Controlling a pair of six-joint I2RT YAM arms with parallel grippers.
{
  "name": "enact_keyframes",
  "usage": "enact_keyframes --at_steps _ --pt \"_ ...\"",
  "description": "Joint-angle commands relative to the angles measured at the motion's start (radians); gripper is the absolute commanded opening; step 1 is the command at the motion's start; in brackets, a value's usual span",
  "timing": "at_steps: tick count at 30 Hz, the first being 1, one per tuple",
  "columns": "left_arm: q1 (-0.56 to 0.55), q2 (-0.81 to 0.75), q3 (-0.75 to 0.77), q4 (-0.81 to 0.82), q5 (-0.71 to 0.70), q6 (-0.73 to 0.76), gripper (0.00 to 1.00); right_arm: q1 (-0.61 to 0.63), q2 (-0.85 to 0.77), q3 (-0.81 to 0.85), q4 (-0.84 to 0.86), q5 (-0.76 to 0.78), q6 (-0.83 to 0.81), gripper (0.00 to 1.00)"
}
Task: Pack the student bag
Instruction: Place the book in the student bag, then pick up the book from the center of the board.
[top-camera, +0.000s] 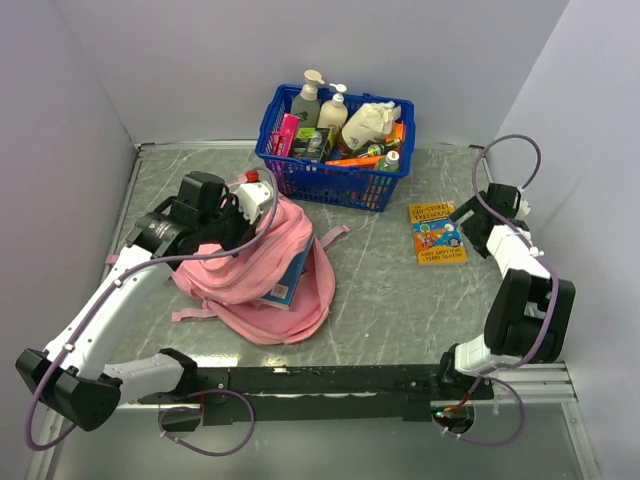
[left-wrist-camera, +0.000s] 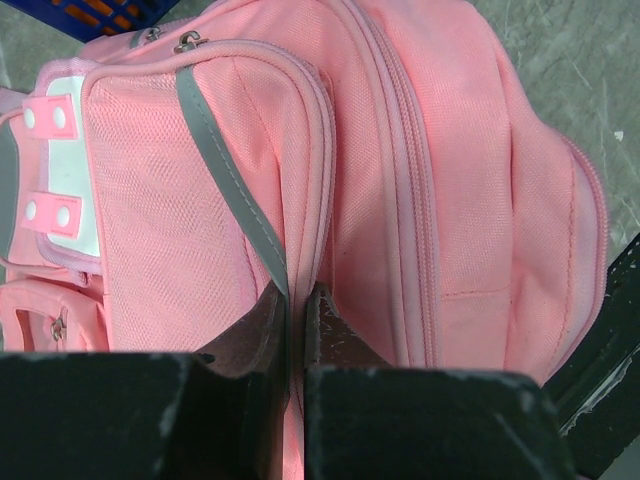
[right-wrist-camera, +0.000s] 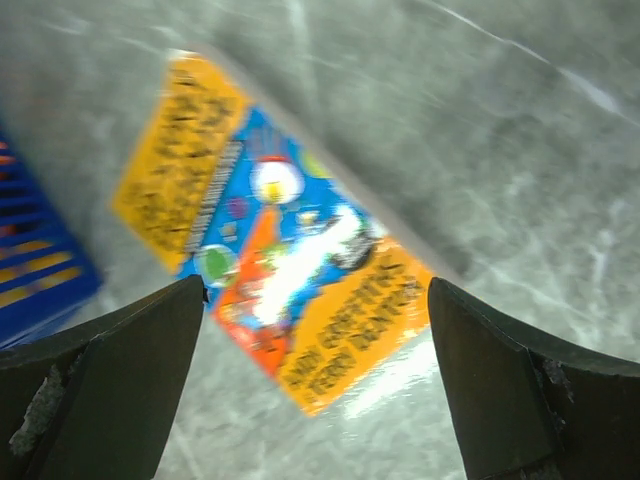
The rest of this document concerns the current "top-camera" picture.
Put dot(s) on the grey pump bottle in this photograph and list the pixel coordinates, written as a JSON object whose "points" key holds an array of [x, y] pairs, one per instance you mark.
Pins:
{"points": [[306, 106]]}

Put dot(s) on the yellow treehouse book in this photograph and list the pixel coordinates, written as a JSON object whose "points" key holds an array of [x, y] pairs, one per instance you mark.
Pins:
{"points": [[437, 239]]}

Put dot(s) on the blue plastic basket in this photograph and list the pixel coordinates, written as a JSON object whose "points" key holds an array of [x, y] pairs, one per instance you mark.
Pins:
{"points": [[326, 182]]}

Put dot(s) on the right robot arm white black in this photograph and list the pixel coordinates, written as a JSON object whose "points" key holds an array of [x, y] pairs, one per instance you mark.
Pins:
{"points": [[522, 315]]}

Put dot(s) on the orange toothbrush pack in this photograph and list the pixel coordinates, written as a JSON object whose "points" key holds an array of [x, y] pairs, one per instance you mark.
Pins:
{"points": [[368, 162]]}

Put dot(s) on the beige drawstring pouch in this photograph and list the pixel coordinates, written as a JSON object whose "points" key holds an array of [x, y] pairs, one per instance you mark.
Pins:
{"points": [[372, 121]]}

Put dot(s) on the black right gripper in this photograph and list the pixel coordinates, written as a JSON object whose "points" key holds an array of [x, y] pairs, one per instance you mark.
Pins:
{"points": [[476, 206]]}

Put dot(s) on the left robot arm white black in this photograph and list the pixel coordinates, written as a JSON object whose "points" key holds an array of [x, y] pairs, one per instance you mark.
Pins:
{"points": [[72, 375]]}

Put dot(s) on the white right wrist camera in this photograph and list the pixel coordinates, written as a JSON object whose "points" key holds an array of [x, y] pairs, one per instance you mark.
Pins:
{"points": [[524, 207]]}

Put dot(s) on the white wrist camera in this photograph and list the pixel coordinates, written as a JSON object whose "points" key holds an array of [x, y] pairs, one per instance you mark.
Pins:
{"points": [[252, 194], [524, 207]]}

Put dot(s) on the small green bottle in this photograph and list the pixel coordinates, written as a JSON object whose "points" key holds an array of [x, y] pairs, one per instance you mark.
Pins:
{"points": [[381, 148]]}

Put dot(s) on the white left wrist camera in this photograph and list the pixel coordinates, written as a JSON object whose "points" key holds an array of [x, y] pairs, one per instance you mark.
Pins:
{"points": [[252, 194]]}

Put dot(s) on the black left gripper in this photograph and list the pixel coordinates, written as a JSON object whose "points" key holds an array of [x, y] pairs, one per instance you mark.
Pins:
{"points": [[246, 230]]}

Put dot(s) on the teal paperback book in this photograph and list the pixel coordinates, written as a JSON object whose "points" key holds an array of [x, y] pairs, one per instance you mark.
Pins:
{"points": [[281, 295]]}

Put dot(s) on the cream pump bottle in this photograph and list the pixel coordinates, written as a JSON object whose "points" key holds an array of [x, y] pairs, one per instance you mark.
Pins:
{"points": [[333, 113]]}

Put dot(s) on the pink box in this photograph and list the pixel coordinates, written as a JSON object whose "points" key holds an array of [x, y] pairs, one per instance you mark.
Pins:
{"points": [[282, 139]]}

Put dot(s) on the pink student backpack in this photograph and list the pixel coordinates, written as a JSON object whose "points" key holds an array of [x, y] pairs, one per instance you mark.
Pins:
{"points": [[227, 287]]}

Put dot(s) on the black mounting base rail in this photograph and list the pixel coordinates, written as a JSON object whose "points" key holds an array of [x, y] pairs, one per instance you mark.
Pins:
{"points": [[408, 392]]}

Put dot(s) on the black green box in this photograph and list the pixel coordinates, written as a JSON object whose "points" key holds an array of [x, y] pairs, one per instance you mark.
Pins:
{"points": [[314, 144]]}

